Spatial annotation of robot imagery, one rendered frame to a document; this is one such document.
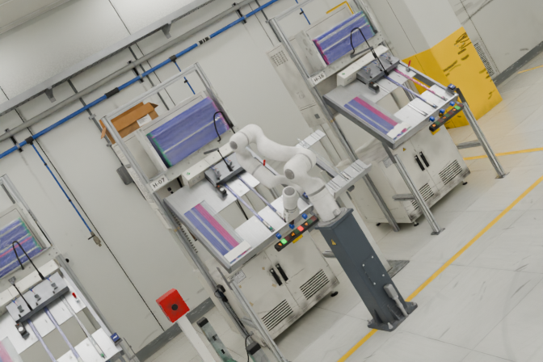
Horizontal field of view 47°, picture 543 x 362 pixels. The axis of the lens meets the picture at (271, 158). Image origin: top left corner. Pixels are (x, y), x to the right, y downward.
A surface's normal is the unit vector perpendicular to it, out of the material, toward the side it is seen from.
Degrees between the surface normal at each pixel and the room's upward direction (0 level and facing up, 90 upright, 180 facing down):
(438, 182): 90
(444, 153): 90
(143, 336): 90
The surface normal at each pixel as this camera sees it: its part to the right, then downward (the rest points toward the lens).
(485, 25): 0.40, -0.09
